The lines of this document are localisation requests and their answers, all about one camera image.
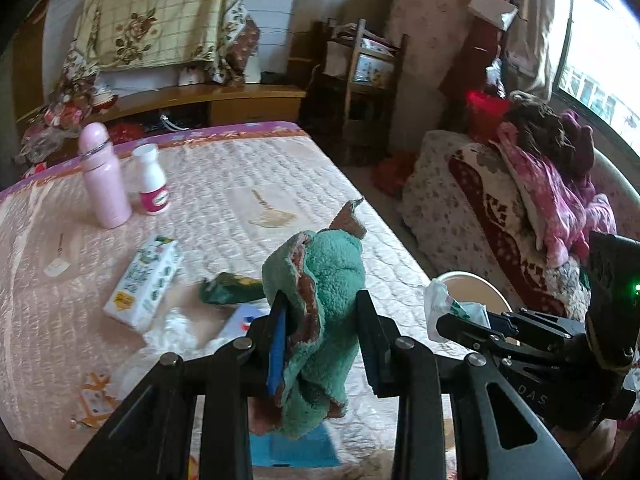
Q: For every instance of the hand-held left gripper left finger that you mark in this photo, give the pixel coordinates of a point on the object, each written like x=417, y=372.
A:
x=276, y=347

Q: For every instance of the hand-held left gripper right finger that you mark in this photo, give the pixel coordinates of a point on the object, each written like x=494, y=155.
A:
x=374, y=355

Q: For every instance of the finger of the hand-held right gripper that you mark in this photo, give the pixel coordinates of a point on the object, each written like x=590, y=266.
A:
x=520, y=352
x=465, y=327

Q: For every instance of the white tissue wrapper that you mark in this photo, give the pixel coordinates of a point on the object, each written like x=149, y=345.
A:
x=440, y=300

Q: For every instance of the cream plastic bin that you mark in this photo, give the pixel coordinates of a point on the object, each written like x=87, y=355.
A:
x=475, y=287

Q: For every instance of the white and blue medicine box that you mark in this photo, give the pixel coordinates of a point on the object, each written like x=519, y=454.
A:
x=240, y=322

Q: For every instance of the green fleece cloth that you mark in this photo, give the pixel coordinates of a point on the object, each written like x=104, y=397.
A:
x=325, y=300

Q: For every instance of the orange patterned snack packet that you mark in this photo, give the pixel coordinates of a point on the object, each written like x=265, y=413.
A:
x=95, y=400

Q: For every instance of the dark green snack wrapper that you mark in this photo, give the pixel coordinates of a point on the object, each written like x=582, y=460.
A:
x=227, y=290

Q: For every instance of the blue paper sheet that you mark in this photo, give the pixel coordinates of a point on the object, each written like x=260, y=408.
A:
x=295, y=450

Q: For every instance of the clear crumpled plastic wrap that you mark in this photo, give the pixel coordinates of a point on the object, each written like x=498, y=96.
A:
x=170, y=340

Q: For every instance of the pink floral blanket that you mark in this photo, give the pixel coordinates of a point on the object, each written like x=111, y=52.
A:
x=555, y=200

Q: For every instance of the floral covered sofa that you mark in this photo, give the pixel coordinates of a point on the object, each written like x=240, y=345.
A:
x=450, y=195

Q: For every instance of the white and green carton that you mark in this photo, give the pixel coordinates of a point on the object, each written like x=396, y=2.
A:
x=142, y=285

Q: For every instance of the pink quilted bed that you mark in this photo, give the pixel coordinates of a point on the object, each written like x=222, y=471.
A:
x=225, y=200

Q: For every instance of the red cloth on floor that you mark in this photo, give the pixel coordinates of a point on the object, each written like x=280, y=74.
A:
x=392, y=172

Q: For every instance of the dark brown clothing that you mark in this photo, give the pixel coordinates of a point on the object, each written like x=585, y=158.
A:
x=540, y=125

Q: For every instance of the white bottle with pink label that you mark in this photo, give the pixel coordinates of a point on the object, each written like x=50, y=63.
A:
x=150, y=185

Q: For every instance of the red bag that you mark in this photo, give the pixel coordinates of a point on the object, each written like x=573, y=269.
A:
x=485, y=110

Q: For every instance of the small paper tag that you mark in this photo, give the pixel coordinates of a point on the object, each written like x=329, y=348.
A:
x=55, y=267

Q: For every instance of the pink thermos bottle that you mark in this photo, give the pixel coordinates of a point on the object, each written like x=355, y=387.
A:
x=102, y=180

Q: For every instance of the wooden low cabinet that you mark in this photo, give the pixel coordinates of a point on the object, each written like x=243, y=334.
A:
x=225, y=100

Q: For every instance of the window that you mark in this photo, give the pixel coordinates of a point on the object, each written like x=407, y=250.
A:
x=600, y=35

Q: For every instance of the wooden shelf rack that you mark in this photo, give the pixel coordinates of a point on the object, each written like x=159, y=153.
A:
x=367, y=65

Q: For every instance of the artificial flower bunch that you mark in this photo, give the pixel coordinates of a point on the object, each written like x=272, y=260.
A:
x=55, y=120

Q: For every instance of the white cardboard box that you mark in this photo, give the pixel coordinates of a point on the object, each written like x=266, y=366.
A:
x=492, y=7

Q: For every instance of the beige floral blanket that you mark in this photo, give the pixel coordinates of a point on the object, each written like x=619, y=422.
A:
x=160, y=10

